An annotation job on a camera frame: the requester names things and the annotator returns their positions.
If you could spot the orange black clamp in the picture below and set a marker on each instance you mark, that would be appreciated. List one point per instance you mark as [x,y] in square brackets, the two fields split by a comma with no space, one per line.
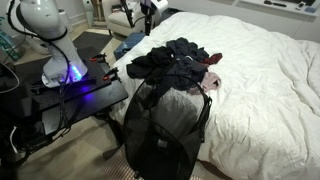
[111,75]
[99,58]

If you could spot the white armchair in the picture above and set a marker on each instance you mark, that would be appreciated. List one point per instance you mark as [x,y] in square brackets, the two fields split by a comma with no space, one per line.
[120,20]

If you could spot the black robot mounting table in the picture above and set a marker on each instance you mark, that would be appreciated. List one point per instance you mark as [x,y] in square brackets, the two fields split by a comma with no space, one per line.
[96,93]

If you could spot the black mesh laundry bag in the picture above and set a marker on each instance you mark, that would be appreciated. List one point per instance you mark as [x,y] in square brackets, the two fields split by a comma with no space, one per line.
[160,143]

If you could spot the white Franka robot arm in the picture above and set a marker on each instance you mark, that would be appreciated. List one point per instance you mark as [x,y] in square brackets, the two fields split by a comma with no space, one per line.
[50,20]

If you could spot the white duvet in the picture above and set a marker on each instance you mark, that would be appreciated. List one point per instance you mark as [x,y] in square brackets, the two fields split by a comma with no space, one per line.
[260,86]

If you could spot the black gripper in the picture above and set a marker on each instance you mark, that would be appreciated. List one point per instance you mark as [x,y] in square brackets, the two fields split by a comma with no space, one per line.
[147,8]

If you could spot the white window sill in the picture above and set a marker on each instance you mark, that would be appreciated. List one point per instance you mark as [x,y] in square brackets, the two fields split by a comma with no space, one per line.
[276,8]

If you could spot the pink clothing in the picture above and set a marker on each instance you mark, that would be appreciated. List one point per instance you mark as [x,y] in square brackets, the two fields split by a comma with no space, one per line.
[210,81]

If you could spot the black floor rug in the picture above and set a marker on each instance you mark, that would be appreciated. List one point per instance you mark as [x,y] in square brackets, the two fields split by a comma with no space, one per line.
[93,41]

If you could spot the black clothing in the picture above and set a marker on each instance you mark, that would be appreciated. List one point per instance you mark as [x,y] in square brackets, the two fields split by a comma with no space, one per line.
[150,63]

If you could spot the black remote control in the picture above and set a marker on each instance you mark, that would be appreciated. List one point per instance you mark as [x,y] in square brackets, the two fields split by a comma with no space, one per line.
[275,3]

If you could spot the white slim bin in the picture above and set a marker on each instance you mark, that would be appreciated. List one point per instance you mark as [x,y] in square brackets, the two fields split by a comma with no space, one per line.
[88,11]

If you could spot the navy clothing pile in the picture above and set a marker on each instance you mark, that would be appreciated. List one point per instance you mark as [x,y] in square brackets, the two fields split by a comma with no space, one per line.
[186,50]

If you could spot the red clothing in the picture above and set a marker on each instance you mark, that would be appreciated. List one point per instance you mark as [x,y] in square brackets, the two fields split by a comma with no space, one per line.
[213,59]

